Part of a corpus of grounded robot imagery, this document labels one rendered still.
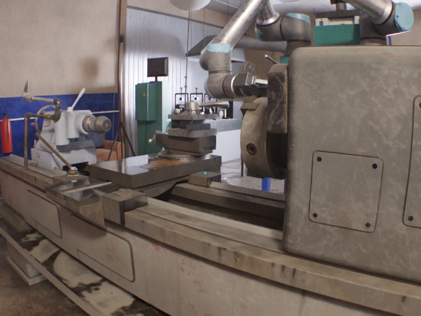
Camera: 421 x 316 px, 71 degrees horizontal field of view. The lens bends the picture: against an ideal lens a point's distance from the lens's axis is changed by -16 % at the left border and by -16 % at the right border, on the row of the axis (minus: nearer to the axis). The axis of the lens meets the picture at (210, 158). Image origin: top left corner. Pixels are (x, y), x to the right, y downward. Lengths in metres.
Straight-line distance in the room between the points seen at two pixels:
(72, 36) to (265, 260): 5.38
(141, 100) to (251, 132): 4.85
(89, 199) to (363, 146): 0.90
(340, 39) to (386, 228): 1.52
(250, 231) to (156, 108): 4.88
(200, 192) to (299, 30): 1.13
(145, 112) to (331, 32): 4.08
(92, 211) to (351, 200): 0.87
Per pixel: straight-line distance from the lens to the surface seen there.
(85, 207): 1.23
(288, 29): 2.08
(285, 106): 0.80
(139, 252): 1.24
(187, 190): 1.48
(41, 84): 5.55
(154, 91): 5.75
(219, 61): 1.30
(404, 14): 1.79
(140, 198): 1.22
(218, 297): 1.04
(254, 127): 0.98
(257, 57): 9.27
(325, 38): 2.14
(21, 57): 5.47
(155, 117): 5.78
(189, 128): 1.53
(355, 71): 0.73
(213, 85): 1.30
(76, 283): 1.64
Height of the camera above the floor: 1.21
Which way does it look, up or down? 10 degrees down
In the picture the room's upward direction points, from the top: straight up
